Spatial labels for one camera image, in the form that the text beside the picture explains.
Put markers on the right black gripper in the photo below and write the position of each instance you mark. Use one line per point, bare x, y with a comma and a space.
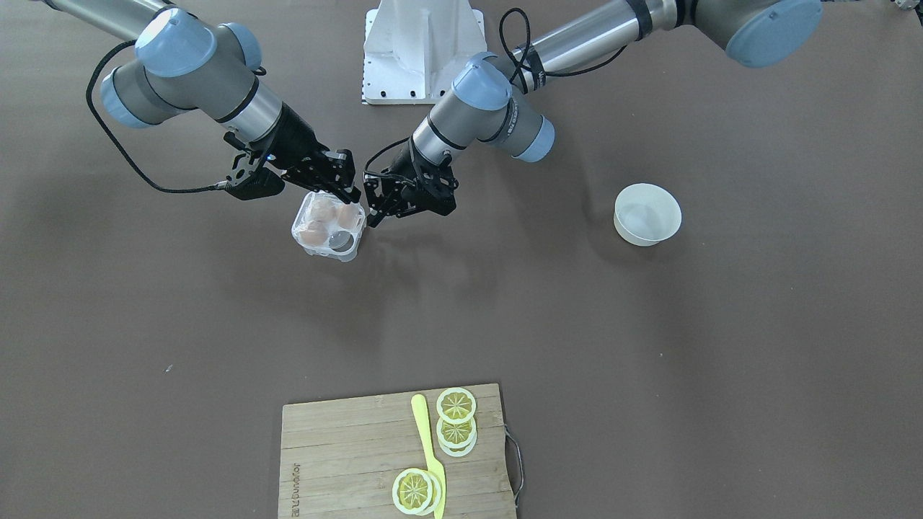
296, 141

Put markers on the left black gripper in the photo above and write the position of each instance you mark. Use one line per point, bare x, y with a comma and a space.
435, 192

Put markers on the brown egg from bowl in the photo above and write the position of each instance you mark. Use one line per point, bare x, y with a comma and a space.
348, 216

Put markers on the clear plastic egg box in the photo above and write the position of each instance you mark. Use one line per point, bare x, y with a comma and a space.
343, 244

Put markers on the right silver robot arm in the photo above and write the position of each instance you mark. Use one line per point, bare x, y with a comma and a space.
183, 64

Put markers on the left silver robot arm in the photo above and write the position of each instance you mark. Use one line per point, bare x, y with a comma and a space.
486, 101

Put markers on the brown egg rear slot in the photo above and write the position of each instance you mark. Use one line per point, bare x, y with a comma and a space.
323, 210

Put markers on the brown egg slot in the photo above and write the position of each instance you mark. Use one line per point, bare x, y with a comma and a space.
323, 210
314, 234

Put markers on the brown egg front slot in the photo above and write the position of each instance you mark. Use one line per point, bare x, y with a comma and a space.
314, 234

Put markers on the yellow plastic knife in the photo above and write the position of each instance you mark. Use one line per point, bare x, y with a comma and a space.
421, 417

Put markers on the lemon slice top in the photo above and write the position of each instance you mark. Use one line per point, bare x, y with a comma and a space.
456, 405

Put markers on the bamboo cutting board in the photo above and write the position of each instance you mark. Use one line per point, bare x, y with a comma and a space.
340, 457

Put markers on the white round bowl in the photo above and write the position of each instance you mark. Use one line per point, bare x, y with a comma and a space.
645, 214

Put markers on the lemon slice bottom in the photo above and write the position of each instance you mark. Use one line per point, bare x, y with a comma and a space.
417, 492

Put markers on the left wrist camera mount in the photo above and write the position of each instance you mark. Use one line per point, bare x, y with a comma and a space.
384, 192

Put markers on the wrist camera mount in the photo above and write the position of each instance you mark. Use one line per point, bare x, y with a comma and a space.
250, 178
384, 192

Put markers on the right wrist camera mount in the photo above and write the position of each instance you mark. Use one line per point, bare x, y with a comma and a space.
250, 178

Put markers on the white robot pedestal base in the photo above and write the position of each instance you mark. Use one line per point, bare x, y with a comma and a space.
413, 49

